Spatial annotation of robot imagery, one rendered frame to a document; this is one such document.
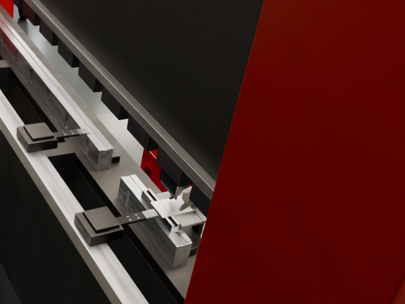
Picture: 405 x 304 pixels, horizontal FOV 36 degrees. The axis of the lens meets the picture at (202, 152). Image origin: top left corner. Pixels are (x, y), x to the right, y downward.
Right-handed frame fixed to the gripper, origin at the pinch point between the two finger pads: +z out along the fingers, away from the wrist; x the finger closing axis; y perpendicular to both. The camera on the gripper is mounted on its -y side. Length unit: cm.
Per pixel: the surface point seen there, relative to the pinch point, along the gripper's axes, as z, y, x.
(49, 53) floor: 22, -134, -316
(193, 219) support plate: 0.2, -2.3, 7.7
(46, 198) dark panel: 11, 65, 22
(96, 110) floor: 23, -132, -220
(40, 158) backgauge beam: 22, 23, -41
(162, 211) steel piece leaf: 5.1, 4.2, 0.8
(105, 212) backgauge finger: 15.3, 21.9, -1.3
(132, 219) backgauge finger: 12.3, 13.4, 1.6
